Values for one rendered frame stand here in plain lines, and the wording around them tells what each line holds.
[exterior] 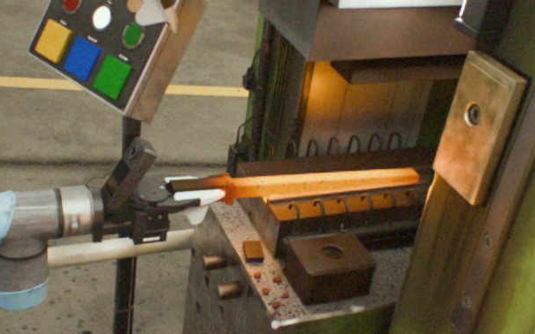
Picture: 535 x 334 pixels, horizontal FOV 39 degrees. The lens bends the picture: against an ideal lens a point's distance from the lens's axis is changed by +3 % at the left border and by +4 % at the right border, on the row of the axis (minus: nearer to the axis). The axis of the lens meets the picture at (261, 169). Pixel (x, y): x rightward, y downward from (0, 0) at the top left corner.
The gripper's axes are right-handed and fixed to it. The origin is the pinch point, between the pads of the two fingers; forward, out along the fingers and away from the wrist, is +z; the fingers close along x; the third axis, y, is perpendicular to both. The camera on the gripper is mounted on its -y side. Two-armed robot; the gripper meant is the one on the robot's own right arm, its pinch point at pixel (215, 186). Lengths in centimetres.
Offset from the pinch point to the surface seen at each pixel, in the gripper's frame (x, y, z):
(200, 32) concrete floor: -309, 98, 107
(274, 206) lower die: 3.5, 2.4, 9.5
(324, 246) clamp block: 13.8, 3.6, 14.2
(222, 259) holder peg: 1.9, 13.8, 2.3
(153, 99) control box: -39.7, 4.0, 0.4
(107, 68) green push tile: -45.7, -0.2, -7.8
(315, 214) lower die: 7.0, 2.3, 15.4
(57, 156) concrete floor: -179, 101, 4
